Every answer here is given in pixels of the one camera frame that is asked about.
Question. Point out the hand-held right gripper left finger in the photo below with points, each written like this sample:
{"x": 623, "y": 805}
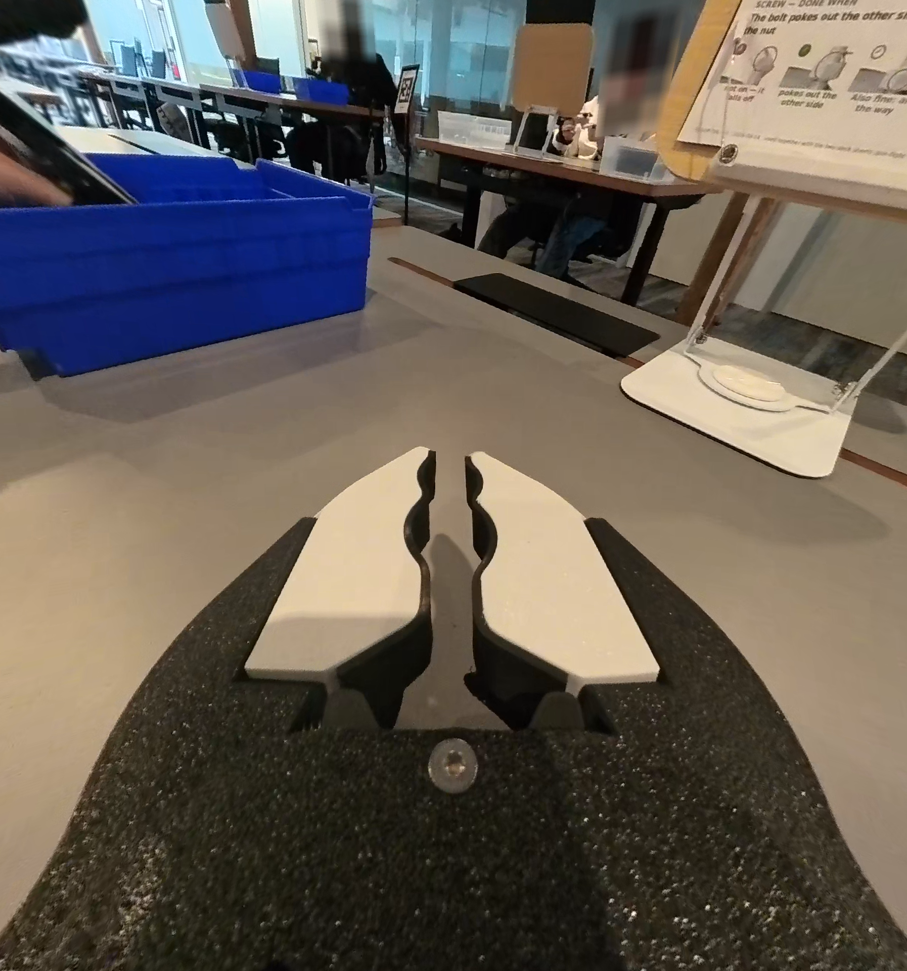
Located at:
{"x": 347, "y": 576}

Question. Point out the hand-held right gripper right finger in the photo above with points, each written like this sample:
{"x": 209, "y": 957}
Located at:
{"x": 560, "y": 584}

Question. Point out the blue plastic parts bin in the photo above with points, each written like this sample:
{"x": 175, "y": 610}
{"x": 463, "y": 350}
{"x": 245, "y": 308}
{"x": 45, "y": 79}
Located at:
{"x": 180, "y": 273}

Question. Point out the person's left hand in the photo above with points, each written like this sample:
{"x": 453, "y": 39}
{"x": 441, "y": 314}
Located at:
{"x": 2, "y": 190}

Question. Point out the small blue bin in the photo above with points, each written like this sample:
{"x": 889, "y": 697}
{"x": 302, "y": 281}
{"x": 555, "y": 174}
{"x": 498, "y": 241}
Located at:
{"x": 323, "y": 91}
{"x": 262, "y": 81}

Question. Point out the long background table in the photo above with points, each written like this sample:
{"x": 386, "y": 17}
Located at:
{"x": 271, "y": 102}

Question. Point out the white round disc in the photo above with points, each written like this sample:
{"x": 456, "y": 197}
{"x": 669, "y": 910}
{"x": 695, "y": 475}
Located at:
{"x": 749, "y": 388}

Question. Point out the black and white code sign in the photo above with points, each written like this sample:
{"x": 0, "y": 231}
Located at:
{"x": 408, "y": 91}

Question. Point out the brown background desk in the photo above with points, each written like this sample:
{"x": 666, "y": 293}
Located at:
{"x": 499, "y": 163}

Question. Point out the clear plastic box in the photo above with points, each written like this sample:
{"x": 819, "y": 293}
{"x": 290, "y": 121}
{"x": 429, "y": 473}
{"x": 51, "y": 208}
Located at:
{"x": 634, "y": 161}

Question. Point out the tan backing board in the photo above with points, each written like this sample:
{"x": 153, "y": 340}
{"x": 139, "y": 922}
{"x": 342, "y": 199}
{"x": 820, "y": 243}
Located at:
{"x": 692, "y": 91}

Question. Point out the tan sign board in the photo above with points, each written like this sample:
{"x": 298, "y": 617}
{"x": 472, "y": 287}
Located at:
{"x": 552, "y": 68}

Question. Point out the printed instruction sheet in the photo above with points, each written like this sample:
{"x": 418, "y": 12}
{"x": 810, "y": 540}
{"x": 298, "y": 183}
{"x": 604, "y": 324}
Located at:
{"x": 825, "y": 91}

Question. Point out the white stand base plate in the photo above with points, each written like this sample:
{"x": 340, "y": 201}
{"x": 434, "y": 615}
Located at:
{"x": 726, "y": 436}

